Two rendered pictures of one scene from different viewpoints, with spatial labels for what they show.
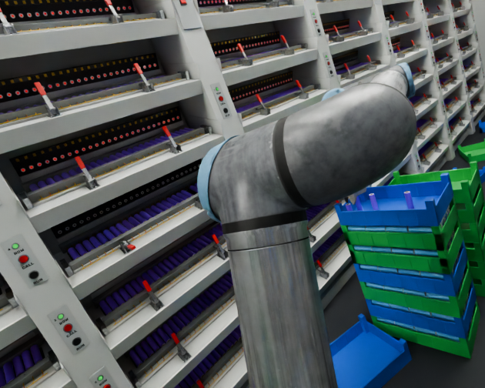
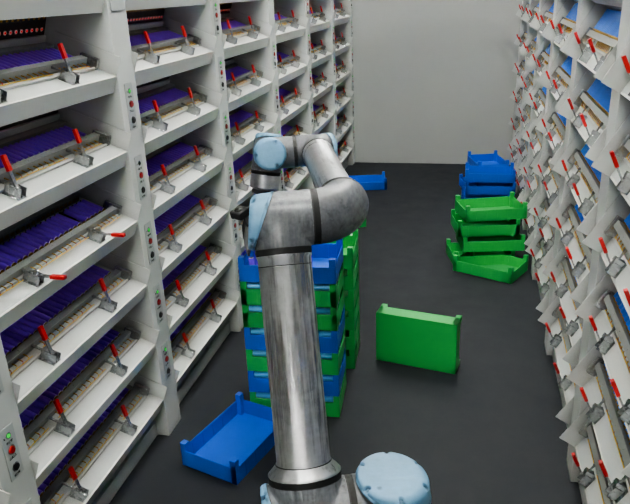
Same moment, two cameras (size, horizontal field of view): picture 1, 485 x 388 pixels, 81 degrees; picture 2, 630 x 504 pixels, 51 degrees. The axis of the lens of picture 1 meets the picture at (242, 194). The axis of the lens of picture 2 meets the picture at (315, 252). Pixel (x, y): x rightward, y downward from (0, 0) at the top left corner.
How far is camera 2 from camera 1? 1.07 m
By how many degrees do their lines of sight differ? 40
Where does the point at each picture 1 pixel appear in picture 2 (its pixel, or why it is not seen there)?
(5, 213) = not seen: outside the picture
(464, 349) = (336, 407)
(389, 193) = not seen: hidden behind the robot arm
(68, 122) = (10, 111)
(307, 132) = (332, 204)
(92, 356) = (4, 408)
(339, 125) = (345, 204)
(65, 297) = not seen: outside the picture
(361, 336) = (236, 418)
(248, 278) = (287, 282)
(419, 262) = not seen: hidden behind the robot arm
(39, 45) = not seen: outside the picture
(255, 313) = (290, 302)
